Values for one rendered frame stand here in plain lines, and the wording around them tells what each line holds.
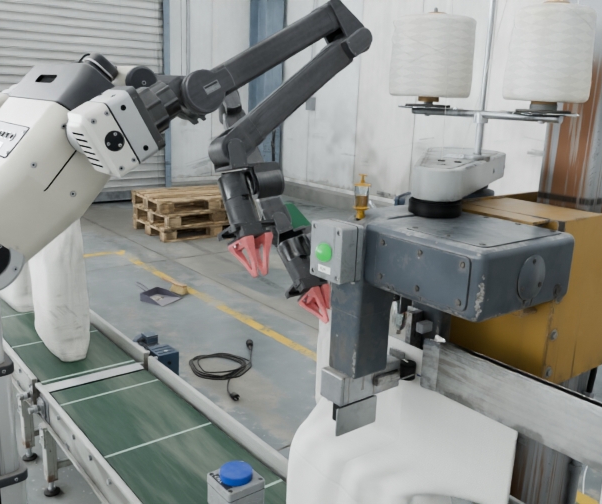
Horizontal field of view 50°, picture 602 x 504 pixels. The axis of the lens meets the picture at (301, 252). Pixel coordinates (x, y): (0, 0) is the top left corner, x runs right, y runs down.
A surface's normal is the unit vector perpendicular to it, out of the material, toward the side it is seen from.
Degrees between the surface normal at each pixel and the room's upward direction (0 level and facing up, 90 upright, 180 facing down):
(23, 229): 115
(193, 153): 91
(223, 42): 90
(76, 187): 90
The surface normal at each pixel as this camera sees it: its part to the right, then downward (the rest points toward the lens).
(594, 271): 0.62, 0.22
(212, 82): 0.51, 0.01
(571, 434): -0.79, 0.12
